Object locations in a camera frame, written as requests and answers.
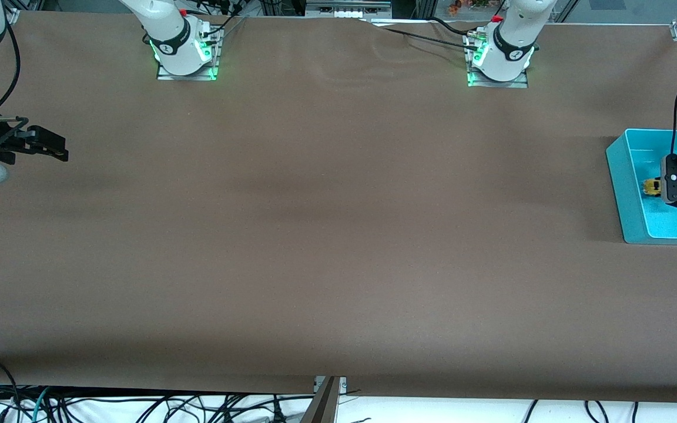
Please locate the teal plastic bin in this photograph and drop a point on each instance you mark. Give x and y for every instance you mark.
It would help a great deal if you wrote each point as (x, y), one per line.
(667, 226)

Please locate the brown table cover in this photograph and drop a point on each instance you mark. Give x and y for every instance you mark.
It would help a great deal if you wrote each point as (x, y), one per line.
(338, 264)

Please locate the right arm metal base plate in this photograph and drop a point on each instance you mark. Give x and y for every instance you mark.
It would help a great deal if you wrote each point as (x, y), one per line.
(165, 75)

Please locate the orange background objects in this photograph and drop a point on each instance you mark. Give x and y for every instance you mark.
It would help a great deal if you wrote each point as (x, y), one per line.
(455, 7)

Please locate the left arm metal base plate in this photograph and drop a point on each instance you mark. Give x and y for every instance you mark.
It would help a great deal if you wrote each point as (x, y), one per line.
(520, 83)

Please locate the small metal edge bracket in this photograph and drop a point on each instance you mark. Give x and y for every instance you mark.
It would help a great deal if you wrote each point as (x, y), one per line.
(343, 385)

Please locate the yellow beetle toy car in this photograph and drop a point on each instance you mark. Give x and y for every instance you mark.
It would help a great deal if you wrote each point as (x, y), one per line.
(650, 187)

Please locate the grey metal beam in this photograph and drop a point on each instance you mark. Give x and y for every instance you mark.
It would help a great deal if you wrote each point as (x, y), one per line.
(322, 408)

